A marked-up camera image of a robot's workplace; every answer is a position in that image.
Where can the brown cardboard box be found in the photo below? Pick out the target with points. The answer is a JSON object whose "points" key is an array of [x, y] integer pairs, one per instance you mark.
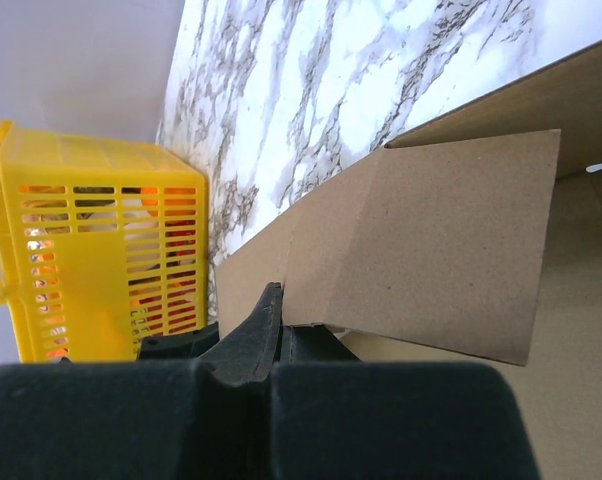
{"points": [[476, 237]]}

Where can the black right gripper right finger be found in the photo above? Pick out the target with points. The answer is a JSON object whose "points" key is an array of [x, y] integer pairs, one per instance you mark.
{"points": [[333, 416]]}

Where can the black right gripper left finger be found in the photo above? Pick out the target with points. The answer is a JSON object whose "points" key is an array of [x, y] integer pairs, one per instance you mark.
{"points": [[197, 418]]}

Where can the yellow plastic shopping basket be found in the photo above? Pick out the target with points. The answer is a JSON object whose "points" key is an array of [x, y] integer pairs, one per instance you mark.
{"points": [[103, 243]]}

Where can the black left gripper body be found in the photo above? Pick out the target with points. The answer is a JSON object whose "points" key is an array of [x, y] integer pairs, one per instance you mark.
{"points": [[179, 346]]}

